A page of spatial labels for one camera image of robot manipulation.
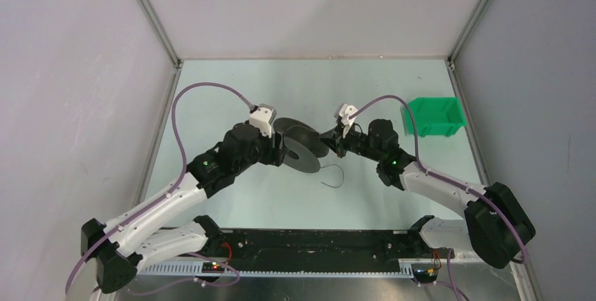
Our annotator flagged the aluminium corner frame post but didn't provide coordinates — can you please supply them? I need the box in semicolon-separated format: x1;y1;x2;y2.
136;0;181;68
447;0;492;65

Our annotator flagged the aluminium corner frame post right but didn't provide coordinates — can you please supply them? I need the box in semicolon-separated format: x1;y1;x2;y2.
447;0;492;65

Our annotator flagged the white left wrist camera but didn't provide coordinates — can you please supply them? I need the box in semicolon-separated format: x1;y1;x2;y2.
248;103;276;139

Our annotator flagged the dark grey cable spool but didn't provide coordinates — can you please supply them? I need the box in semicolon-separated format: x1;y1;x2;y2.
273;117;329;174

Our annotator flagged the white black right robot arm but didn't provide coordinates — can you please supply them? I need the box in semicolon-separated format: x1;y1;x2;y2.
318;119;536;269

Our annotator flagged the green plastic bin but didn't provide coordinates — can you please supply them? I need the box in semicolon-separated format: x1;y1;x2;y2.
402;97;467;137

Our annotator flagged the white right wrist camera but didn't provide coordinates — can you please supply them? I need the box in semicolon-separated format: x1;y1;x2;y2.
334;103;358;138

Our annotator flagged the aluminium corner frame post left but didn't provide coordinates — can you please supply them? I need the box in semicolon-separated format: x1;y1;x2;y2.
136;0;181;68

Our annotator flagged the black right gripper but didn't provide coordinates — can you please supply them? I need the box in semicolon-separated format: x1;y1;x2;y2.
317;122;383;163

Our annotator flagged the grey slotted cable duct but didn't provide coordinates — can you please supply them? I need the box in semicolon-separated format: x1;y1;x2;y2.
139;260;413;278

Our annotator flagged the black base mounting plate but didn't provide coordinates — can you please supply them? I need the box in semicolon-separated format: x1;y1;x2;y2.
198;229;434;271

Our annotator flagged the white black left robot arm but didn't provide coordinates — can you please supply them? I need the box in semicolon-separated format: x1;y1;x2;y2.
81;122;287;294

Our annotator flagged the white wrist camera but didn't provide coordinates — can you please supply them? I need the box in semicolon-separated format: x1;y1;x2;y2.
248;103;276;139
334;103;358;138

